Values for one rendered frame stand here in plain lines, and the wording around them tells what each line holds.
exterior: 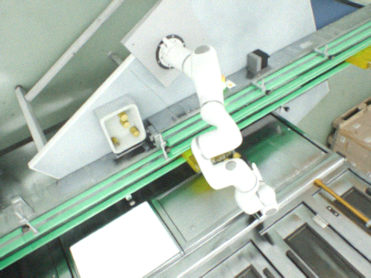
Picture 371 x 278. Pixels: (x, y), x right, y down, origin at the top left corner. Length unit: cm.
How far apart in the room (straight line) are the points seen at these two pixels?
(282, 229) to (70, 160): 102
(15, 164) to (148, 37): 121
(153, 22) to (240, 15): 49
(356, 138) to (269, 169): 356
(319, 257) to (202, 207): 53
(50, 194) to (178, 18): 96
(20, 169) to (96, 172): 68
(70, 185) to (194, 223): 59
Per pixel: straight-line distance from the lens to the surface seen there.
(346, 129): 521
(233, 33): 162
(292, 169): 166
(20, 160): 212
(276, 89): 177
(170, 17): 134
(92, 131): 145
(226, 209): 146
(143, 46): 131
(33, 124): 171
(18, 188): 197
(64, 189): 151
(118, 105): 135
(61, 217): 145
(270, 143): 177
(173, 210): 149
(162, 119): 149
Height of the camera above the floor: 187
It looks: 39 degrees down
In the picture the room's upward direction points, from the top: 136 degrees clockwise
